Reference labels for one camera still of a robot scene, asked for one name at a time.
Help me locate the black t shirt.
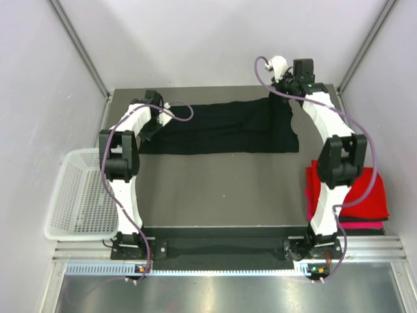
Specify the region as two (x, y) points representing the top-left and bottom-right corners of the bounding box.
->
(139, 93), (299, 155)

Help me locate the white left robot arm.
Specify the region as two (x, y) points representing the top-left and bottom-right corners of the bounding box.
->
(99, 90), (164, 235)

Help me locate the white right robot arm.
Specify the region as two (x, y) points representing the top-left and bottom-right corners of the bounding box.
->
(268, 56), (367, 258)

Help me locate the folded pink t shirt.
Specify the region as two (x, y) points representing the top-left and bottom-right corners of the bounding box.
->
(304, 188), (383, 230)

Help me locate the white plastic basket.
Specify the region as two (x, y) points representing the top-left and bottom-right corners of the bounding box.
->
(44, 148), (118, 241)

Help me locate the folded red t shirt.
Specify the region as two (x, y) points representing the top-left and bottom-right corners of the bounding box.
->
(305, 159), (391, 221)

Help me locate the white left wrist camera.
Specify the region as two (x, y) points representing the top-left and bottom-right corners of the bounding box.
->
(157, 102), (175, 127)

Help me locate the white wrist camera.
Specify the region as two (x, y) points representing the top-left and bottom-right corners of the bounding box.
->
(157, 102), (175, 127)
(265, 55), (289, 82)

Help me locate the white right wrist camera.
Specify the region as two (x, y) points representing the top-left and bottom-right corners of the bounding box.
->
(265, 55), (289, 82)

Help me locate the left aluminium frame post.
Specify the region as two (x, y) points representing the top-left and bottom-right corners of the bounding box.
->
(48, 0), (113, 98)

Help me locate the aluminium frame post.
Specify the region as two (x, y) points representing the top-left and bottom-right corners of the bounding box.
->
(336, 0), (399, 96)
(48, 0), (113, 98)

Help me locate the right aluminium frame post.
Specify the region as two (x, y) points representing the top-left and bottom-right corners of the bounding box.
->
(336, 0), (399, 96)

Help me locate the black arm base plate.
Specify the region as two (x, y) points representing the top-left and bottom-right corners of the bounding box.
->
(110, 226), (342, 272)

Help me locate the aluminium front rail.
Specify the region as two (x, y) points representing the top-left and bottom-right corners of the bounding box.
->
(52, 235), (407, 263)

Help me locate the slotted grey cable duct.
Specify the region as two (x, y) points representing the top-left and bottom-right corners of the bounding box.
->
(66, 260), (330, 278)

